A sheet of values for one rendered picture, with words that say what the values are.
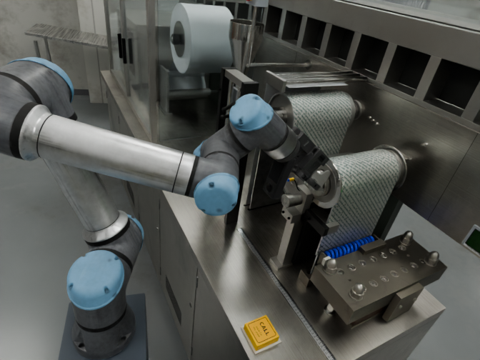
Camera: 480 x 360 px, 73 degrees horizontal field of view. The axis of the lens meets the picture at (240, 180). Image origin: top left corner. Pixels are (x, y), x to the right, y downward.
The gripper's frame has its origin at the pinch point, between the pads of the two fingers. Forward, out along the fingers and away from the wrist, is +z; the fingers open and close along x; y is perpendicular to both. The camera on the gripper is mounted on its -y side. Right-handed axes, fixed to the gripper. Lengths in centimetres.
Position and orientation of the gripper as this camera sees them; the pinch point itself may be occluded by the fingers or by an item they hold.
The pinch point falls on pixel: (315, 187)
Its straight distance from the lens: 89.6
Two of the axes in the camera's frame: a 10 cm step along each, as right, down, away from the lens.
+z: 5.9, 4.1, 6.9
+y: 6.6, -7.4, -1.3
